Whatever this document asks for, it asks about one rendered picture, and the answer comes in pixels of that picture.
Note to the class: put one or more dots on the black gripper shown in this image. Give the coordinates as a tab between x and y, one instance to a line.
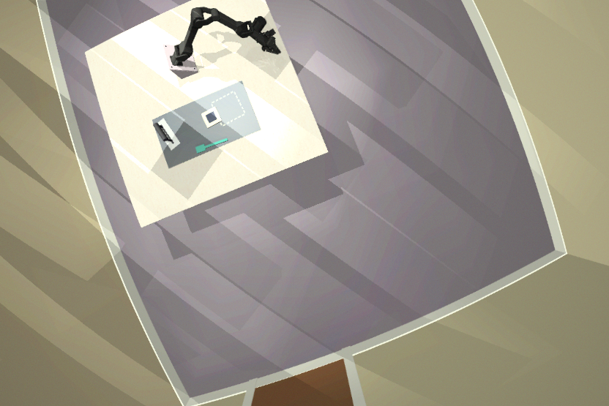
269	44

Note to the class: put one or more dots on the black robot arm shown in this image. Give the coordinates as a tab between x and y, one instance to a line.
184	50

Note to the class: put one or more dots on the teal flat trowel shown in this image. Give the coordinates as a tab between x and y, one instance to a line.
202	147

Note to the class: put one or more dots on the cream square tile with dark blue center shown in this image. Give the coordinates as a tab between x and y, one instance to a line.
211	117

